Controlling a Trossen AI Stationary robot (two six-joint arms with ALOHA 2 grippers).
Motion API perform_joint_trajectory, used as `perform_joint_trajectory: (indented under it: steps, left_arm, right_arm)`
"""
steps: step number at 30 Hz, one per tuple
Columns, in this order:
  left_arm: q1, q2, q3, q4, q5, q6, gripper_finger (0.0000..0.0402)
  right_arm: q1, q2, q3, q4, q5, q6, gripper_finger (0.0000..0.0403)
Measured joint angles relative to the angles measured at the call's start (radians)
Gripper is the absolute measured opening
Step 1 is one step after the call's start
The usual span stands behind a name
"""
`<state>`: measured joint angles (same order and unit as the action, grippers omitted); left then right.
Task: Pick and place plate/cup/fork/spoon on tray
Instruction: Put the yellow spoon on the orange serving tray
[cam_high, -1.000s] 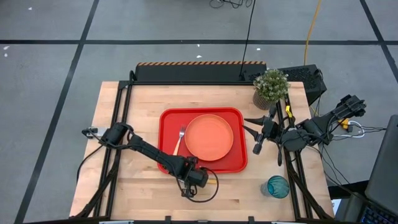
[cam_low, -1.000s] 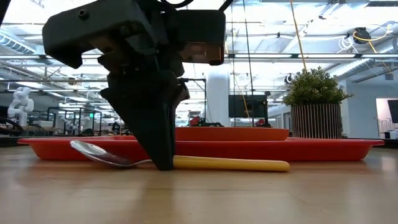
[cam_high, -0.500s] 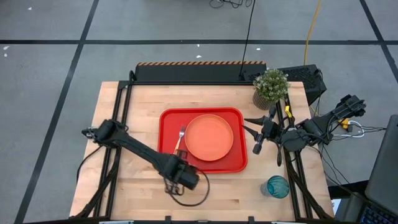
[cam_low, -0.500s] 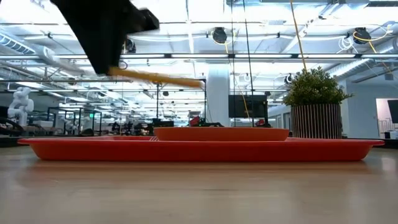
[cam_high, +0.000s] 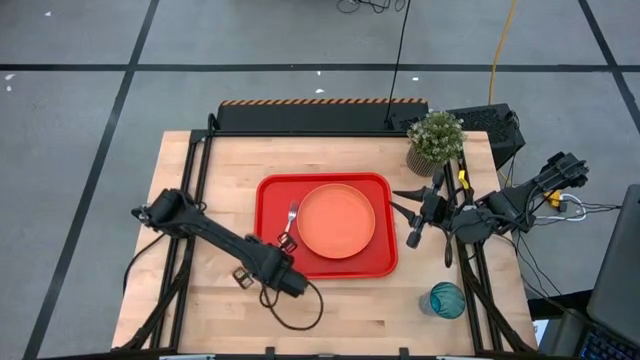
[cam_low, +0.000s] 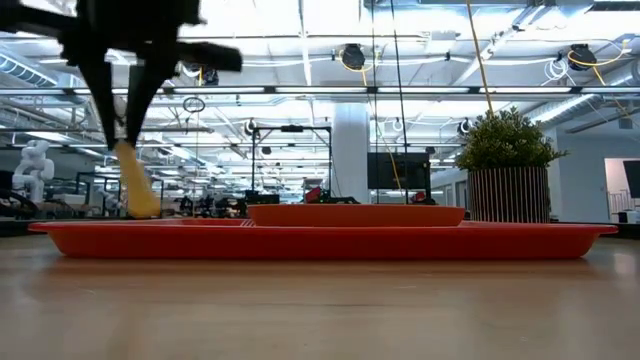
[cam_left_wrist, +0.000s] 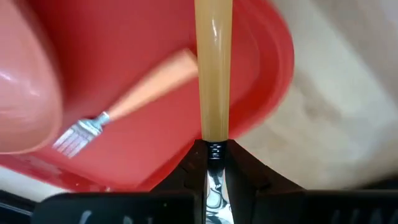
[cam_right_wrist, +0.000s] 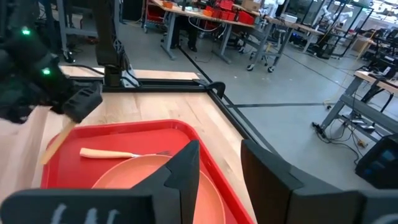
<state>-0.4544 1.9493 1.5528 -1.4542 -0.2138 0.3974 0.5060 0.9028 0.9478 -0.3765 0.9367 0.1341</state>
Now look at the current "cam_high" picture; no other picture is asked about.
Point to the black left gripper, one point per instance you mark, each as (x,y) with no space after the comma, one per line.
(277,270)

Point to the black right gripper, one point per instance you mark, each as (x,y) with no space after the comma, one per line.
(434,210)

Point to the orange plastic plate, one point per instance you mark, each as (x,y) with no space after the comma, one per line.
(335,220)

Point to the teal faceted plastic cup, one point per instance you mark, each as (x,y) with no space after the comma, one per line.
(445,300)

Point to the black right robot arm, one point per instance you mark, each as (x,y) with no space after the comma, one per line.
(520,197)

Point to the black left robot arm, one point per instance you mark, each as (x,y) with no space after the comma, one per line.
(200,227)

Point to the red plastic tray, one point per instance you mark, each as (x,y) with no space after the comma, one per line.
(270,260)

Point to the potted plant in striped pot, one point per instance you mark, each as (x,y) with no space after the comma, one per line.
(436,140)

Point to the black perforated computer case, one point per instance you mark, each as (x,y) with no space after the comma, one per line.
(492,127)

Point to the long black box hazard stripe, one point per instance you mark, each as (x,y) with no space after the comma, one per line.
(320,117)

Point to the yellow plug connector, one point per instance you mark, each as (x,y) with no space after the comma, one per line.
(553,198)

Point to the grey laptop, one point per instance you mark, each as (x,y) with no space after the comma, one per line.
(617,265)

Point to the black aluminium table frame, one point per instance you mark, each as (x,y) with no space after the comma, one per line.
(197,165)

